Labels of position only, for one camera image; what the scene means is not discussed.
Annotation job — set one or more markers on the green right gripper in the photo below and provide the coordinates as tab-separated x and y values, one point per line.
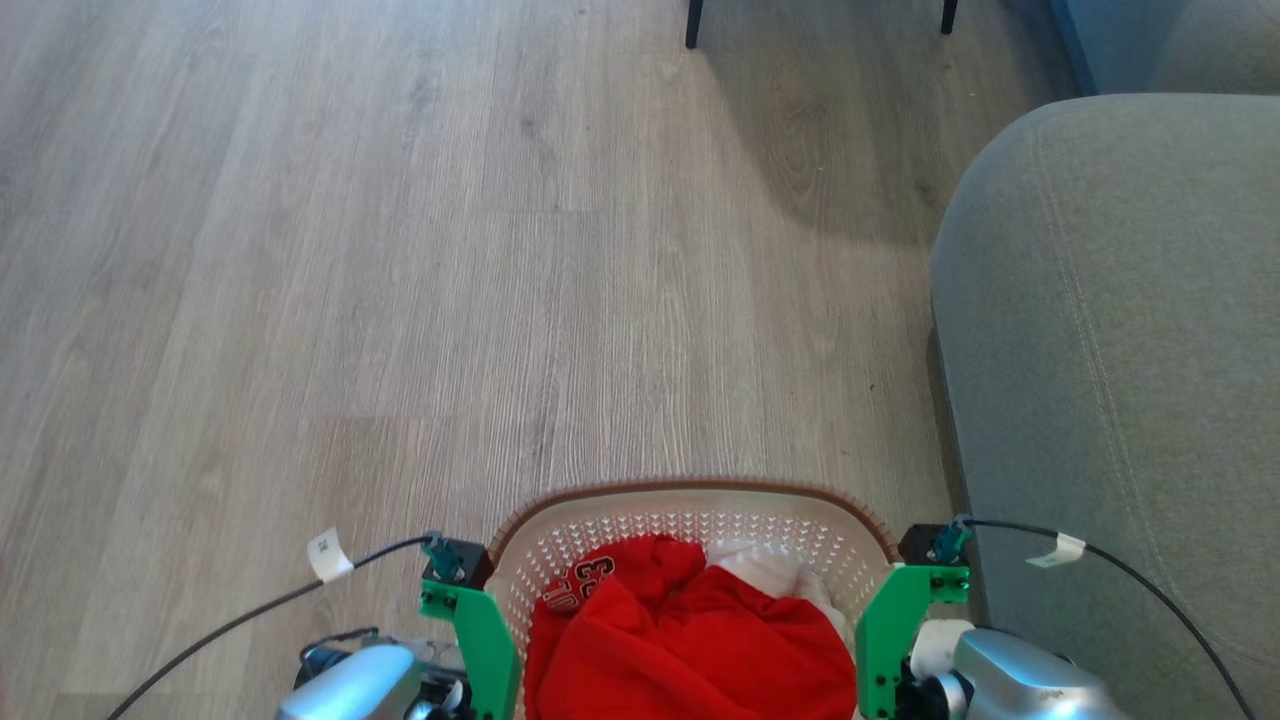
885	630

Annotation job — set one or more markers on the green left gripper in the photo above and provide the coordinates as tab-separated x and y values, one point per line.
487	640

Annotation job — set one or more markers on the white plastic laundry basket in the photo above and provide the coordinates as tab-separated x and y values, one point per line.
690	520

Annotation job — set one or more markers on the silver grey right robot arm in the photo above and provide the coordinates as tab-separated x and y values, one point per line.
1010	675

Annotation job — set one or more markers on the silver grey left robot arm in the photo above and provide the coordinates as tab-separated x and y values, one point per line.
360	685

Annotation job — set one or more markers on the white garment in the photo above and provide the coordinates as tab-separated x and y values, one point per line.
765	570

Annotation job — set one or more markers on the red printed jersey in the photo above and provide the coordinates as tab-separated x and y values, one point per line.
690	650

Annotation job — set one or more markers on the grey fabric sofa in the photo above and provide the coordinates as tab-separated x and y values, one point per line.
1120	380

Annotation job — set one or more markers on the black furniture leg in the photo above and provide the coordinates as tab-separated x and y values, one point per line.
693	22
948	15

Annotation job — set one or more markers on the blue grey upholstered furniture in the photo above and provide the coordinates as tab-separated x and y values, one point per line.
1170	40

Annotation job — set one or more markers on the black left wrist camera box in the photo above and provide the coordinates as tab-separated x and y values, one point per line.
462	565

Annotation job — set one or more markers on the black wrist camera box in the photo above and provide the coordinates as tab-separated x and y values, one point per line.
462	565
920	545

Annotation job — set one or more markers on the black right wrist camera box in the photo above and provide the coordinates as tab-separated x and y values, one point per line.
920	545

